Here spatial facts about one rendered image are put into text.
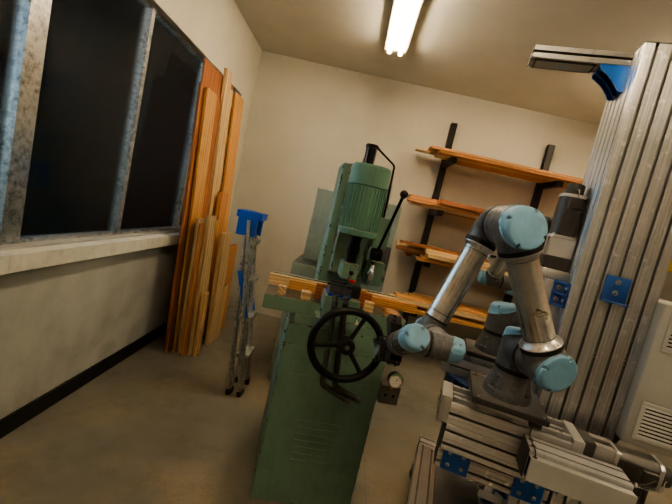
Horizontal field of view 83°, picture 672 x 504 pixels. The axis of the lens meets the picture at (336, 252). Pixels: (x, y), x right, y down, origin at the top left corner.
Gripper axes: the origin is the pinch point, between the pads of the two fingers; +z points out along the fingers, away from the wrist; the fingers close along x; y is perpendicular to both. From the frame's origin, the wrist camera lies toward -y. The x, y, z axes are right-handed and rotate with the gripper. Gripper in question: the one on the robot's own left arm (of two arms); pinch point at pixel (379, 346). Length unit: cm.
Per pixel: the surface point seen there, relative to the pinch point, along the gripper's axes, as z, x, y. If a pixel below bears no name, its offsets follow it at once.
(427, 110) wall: 152, 56, -275
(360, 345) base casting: 25.1, -1.1, -3.4
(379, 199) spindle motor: 4, -8, -61
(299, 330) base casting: 24.4, -27.5, -3.4
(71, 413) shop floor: 97, -125, 49
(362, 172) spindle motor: -1, -19, -68
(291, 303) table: 19.2, -33.5, -12.3
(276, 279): 32, -42, -25
